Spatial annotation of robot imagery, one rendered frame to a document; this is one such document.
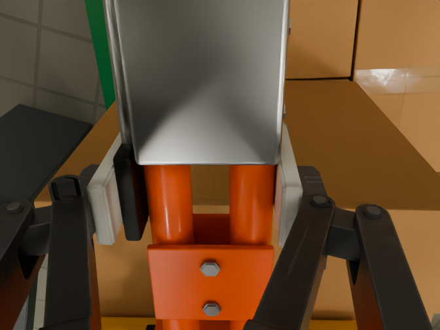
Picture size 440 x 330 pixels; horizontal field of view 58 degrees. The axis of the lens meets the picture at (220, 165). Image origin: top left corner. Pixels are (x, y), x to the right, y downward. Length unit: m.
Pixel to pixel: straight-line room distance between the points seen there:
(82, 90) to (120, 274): 1.03
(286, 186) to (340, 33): 0.59
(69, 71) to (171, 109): 1.24
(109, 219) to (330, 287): 0.30
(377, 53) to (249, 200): 0.60
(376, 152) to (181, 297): 0.33
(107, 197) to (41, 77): 1.28
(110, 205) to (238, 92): 0.07
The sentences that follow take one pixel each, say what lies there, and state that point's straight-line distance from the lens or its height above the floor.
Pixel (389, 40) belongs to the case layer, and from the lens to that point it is 0.76.
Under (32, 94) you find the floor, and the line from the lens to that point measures 1.47.
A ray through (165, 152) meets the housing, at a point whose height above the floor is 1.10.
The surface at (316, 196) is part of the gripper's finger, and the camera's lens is 0.16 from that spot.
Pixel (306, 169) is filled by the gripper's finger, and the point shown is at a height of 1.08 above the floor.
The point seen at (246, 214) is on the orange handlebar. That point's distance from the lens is 0.19.
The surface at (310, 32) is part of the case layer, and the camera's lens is 0.72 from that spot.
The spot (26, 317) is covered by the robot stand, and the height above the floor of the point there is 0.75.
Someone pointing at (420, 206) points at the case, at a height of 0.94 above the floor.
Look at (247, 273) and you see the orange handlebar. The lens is 0.20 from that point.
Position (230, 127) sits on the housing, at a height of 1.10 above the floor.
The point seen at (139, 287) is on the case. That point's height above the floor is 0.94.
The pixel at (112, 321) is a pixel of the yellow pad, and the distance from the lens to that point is 0.46.
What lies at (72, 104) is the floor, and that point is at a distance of 1.43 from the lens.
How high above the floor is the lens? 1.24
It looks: 61 degrees down
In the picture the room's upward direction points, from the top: 175 degrees counter-clockwise
